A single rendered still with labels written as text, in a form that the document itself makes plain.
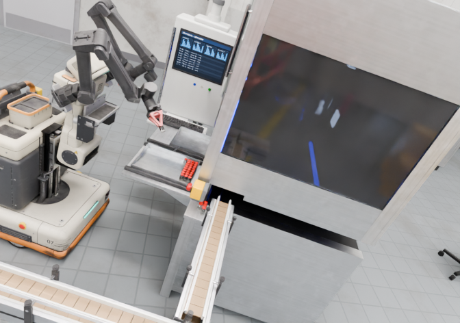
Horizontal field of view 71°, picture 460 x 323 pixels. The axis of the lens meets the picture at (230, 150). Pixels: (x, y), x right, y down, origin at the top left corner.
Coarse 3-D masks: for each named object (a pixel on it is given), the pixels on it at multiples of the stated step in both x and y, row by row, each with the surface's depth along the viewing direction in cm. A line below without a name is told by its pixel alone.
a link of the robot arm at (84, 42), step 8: (80, 32) 130; (88, 32) 130; (96, 32) 130; (104, 32) 131; (80, 40) 128; (88, 40) 128; (96, 40) 128; (104, 40) 130; (80, 48) 129; (88, 48) 129; (104, 48) 130; (80, 56) 135; (88, 56) 135; (80, 64) 139; (88, 64) 140; (80, 72) 144; (88, 72) 144; (80, 80) 149; (88, 80) 150; (80, 88) 154; (88, 88) 154; (80, 96) 156; (88, 96) 157; (88, 104) 163
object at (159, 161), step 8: (152, 144) 200; (144, 152) 196; (152, 152) 198; (160, 152) 201; (168, 152) 201; (136, 160) 185; (144, 160) 189; (152, 160) 192; (160, 160) 194; (168, 160) 197; (176, 160) 199; (192, 160) 201; (136, 168) 178; (144, 168) 178; (152, 168) 185; (160, 168) 187; (168, 168) 190; (176, 168) 192; (160, 176) 178; (168, 176) 184; (176, 176) 186; (184, 184) 178
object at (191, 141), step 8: (184, 128) 230; (176, 136) 222; (184, 136) 226; (192, 136) 229; (200, 136) 231; (208, 136) 230; (176, 144) 208; (184, 144) 217; (192, 144) 220; (200, 144) 223; (208, 144) 226; (192, 152) 208; (200, 152) 215
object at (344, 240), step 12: (216, 192) 189; (228, 192) 192; (240, 204) 187; (252, 204) 190; (264, 216) 184; (276, 216) 187; (288, 216) 191; (300, 228) 185; (312, 228) 189; (336, 240) 186; (348, 240) 190
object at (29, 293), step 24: (0, 264) 105; (0, 288) 100; (24, 288) 105; (48, 288) 108; (72, 288) 106; (0, 312) 102; (24, 312) 98; (48, 312) 102; (72, 312) 101; (96, 312) 106; (120, 312) 109; (144, 312) 107; (192, 312) 109
